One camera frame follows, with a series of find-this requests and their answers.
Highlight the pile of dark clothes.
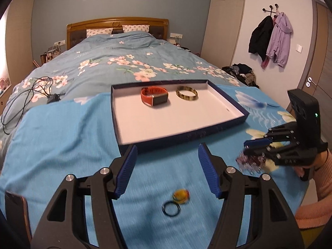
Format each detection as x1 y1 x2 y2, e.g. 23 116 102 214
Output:
222 63 260 89

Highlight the dark blue tray white inside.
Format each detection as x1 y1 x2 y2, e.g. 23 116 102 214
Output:
111 80 250 154

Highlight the tortoiseshell bangle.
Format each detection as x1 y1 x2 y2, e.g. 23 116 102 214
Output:
176 85 199 101

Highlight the black charger adapter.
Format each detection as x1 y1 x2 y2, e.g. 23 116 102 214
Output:
47 94 65 104

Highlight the purple bead bracelet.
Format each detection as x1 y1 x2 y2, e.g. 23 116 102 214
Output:
236 153 267 167

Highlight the smartphone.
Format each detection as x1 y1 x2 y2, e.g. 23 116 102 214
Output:
5 190 33 242

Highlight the black ring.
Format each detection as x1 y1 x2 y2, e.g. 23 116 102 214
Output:
162 201 181 217

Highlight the black cable bundle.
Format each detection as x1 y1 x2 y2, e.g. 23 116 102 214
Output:
1 76 56 135

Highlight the floral pillow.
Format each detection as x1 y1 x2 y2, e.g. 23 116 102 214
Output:
86 28 114 38
122 24 150 34

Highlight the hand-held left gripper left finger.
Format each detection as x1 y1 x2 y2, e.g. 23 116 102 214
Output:
31 145 138 249

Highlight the clear bead bracelet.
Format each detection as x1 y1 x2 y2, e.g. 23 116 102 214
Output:
240 163 263 174

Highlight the wall coat rack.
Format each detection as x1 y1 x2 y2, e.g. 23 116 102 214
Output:
262 4 281 16

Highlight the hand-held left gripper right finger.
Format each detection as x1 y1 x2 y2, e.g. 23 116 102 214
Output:
198 143 305 249

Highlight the black jacket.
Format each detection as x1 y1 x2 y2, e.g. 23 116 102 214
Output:
248 16 274 62

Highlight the wooden headboard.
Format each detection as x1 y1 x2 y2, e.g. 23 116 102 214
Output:
67 17 169 50

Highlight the yellow ring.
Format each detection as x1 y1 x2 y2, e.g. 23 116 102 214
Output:
171 189 190 204

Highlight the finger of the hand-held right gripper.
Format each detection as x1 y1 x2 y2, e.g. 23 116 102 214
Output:
242 143 301 167
244 123 299 148

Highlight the bedside clutter with books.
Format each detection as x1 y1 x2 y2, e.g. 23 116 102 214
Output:
32 47 62 68

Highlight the person's right hand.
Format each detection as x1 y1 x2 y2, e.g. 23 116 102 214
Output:
293 150 330 182

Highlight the bedside clutter with bottles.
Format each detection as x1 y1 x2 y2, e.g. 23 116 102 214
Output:
166 38 201 56

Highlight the person's right forearm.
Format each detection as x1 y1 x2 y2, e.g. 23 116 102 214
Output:
294 148 332 229

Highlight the orange smartwatch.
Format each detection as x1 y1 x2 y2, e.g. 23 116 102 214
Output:
140 86 170 107

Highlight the wooden door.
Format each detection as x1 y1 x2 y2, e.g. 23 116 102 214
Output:
297 0 332 140

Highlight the purple jacket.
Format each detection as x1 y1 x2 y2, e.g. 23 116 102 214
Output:
261 12 293 69

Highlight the blue floral duvet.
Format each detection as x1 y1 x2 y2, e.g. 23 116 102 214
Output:
0 31 261 159

